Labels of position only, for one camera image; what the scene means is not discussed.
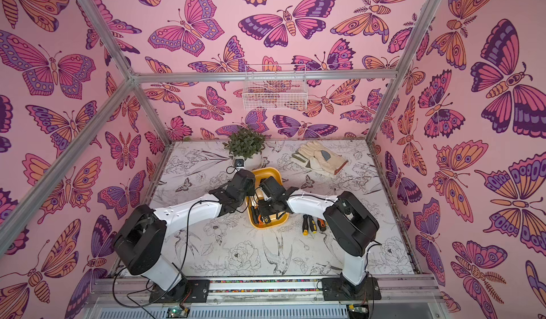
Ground yellow plastic storage tray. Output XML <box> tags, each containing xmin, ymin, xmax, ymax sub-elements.
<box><xmin>246</xmin><ymin>167</ymin><xmax>289</xmax><ymax>229</ymax></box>

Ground orange handled screwdriver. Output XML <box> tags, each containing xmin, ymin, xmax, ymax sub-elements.
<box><xmin>317</xmin><ymin>218</ymin><xmax>326</xmax><ymax>232</ymax></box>

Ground black yellow Deli screwdriver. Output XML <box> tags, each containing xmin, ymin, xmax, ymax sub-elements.
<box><xmin>302</xmin><ymin>215</ymin><xmax>309</xmax><ymax>236</ymax></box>

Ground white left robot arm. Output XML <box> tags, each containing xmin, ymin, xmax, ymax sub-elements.
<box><xmin>113</xmin><ymin>170</ymin><xmax>255</xmax><ymax>291</ymax></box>

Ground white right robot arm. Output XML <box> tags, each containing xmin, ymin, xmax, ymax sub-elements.
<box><xmin>258</xmin><ymin>177</ymin><xmax>380</xmax><ymax>286</ymax></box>

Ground black grey screwdriver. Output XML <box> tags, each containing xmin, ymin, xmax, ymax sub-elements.
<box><xmin>261</xmin><ymin>216</ymin><xmax>271</xmax><ymax>225</ymax></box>

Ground white plastic plant pot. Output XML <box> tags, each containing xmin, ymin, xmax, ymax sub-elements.
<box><xmin>233</xmin><ymin>153</ymin><xmax>262</xmax><ymax>171</ymax></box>

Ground cream green work glove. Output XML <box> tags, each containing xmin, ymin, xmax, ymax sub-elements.
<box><xmin>290</xmin><ymin>151</ymin><xmax>334</xmax><ymax>177</ymax></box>

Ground green leafy plant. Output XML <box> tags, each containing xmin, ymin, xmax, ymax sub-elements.
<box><xmin>223</xmin><ymin>128</ymin><xmax>266</xmax><ymax>159</ymax></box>

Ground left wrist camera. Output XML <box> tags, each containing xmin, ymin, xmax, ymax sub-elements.
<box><xmin>233</xmin><ymin>158</ymin><xmax>245</xmax><ymax>169</ymax></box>

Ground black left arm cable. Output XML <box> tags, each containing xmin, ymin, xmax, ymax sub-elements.
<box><xmin>111</xmin><ymin>199</ymin><xmax>227</xmax><ymax>319</ymax></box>

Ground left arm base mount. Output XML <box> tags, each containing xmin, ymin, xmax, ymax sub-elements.
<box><xmin>149</xmin><ymin>279</ymin><xmax>210</xmax><ymax>303</ymax></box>

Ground white wire basket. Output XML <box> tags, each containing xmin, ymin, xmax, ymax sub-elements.
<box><xmin>240</xmin><ymin>64</ymin><xmax>309</xmax><ymax>111</ymax></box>

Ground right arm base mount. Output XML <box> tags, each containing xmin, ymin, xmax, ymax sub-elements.
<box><xmin>318</xmin><ymin>275</ymin><xmax>382</xmax><ymax>302</ymax></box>

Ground white slotted cable duct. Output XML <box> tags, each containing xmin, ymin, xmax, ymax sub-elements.
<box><xmin>88</xmin><ymin>304</ymin><xmax>349</xmax><ymax>318</ymax></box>

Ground aluminium frame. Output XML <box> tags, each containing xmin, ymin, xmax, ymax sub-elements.
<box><xmin>1</xmin><ymin>0</ymin><xmax>426</xmax><ymax>272</ymax></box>

